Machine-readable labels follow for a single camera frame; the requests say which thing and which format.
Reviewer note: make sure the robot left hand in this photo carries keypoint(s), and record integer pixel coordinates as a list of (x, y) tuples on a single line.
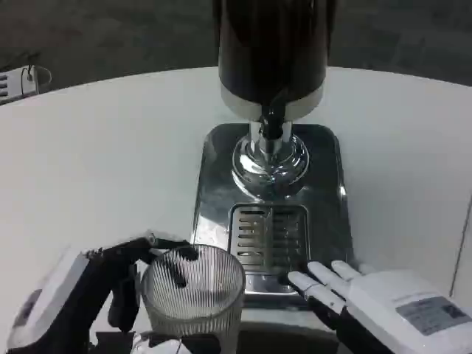
[(73, 295)]

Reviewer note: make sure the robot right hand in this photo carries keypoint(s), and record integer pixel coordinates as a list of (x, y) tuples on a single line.
[(380, 309)]

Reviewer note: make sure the clear ribbed glass cup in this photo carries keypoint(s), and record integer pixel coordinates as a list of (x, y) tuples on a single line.
[(199, 309)]

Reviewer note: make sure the slotted steel tray grid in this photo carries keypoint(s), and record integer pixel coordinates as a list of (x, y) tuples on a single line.
[(267, 236)]

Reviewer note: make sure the steel drip tray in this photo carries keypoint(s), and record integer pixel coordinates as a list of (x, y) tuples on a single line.
[(214, 191)]

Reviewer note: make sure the white vented box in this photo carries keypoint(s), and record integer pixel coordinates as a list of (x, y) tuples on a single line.
[(14, 85)]

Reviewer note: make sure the black dispenser tap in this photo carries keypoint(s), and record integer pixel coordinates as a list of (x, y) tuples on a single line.
[(274, 118)]

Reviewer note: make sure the dark drink dispenser chrome foot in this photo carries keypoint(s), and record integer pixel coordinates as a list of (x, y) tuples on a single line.
[(258, 44)]

